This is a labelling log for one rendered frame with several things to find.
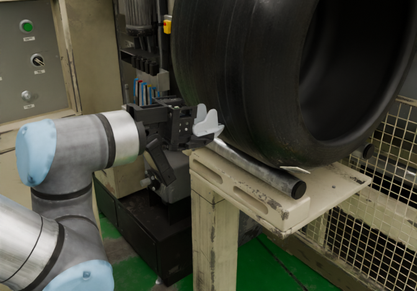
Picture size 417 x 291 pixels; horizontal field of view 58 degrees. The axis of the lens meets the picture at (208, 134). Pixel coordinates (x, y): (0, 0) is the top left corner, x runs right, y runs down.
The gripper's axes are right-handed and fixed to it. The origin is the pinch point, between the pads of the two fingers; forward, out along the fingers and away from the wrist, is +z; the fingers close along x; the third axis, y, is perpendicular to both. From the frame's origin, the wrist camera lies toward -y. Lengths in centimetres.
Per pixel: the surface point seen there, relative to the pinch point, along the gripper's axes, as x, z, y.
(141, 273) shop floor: 69, 26, -102
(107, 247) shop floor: 95, 21, -103
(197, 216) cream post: 34, 26, -50
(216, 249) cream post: 25, 29, -59
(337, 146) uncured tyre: -13.1, 24.2, -3.0
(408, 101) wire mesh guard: -11, 60, 3
